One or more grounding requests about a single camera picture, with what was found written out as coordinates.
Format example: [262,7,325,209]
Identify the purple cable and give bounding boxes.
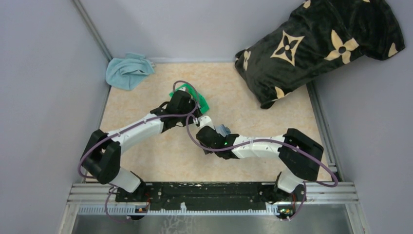
[185,115,339,222]
[78,80,201,224]

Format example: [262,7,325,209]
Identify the green plastic bin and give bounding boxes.
[169,80,210,115]

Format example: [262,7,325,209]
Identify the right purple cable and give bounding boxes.
[185,115,339,222]

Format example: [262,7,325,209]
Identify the light blue cloth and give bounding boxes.
[105,53,155,91]

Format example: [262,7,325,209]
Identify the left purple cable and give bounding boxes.
[78,80,201,224]

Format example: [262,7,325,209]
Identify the blue leather card holder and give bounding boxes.
[215,124,231,137]

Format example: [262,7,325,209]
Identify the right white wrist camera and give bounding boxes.
[197,115,215,130]

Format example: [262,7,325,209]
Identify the aluminium frame rail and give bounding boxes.
[67,182,359,216]

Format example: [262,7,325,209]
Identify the black floral blanket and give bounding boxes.
[234,0,405,109]

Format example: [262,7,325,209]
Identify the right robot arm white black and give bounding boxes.
[196,126,324,193]

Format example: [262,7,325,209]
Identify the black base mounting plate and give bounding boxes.
[115,182,304,211]

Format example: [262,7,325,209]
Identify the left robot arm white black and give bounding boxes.
[78,90,201,193]

